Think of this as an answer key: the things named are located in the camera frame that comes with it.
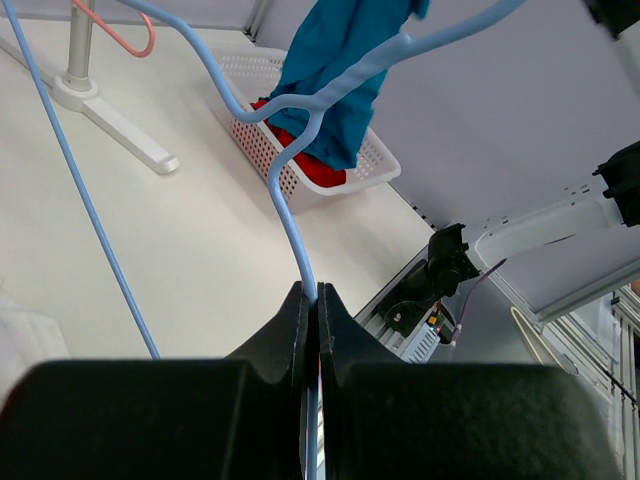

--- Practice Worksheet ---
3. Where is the white t shirt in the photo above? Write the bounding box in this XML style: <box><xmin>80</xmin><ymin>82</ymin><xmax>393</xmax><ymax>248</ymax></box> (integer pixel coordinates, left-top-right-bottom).
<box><xmin>1</xmin><ymin>288</ymin><xmax>70</xmax><ymax>404</ymax></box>

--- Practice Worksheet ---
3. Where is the clothes rack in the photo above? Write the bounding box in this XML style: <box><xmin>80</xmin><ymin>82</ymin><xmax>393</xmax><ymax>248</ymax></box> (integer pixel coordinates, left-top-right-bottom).
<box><xmin>32</xmin><ymin>1</ymin><xmax>180</xmax><ymax>175</ymax></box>

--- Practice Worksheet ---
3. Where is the blue t shirt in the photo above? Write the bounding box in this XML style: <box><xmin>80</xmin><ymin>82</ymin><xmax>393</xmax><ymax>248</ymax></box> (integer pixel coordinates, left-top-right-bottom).
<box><xmin>269</xmin><ymin>0</ymin><xmax>434</xmax><ymax>171</ymax></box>

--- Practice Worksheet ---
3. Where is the red t shirt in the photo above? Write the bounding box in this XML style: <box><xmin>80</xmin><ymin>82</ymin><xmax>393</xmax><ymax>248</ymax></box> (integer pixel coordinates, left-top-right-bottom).
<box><xmin>265</xmin><ymin>121</ymin><xmax>347</xmax><ymax>188</ymax></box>

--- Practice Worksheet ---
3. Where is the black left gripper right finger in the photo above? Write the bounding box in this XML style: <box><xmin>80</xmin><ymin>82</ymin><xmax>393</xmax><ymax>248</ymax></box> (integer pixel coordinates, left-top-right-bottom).
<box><xmin>317</xmin><ymin>283</ymin><xmax>621</xmax><ymax>479</ymax></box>

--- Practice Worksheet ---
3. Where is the aluminium mounting rail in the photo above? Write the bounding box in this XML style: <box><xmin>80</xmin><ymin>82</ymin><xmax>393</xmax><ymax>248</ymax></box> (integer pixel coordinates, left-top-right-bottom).
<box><xmin>355</xmin><ymin>249</ymin><xmax>454</xmax><ymax>360</ymax></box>

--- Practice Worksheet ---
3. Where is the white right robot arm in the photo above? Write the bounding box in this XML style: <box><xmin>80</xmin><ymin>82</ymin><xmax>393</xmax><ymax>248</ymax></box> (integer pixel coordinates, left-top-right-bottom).
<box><xmin>374</xmin><ymin>1</ymin><xmax>639</xmax><ymax>319</ymax></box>

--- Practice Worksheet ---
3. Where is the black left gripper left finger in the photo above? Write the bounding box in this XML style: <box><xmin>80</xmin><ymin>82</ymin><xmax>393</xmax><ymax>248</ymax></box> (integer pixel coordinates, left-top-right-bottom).
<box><xmin>1</xmin><ymin>284</ymin><xmax>309</xmax><ymax>479</ymax></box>

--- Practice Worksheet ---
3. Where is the pink wire hanger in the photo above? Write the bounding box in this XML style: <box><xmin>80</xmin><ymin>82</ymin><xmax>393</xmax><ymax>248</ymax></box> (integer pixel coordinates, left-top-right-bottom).
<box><xmin>72</xmin><ymin>0</ymin><xmax>156</xmax><ymax>59</ymax></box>

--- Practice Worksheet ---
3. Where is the white plastic basket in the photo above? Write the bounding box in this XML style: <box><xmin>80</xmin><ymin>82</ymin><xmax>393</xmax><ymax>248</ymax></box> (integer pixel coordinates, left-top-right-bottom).
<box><xmin>209</xmin><ymin>45</ymin><xmax>401</xmax><ymax>213</ymax></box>

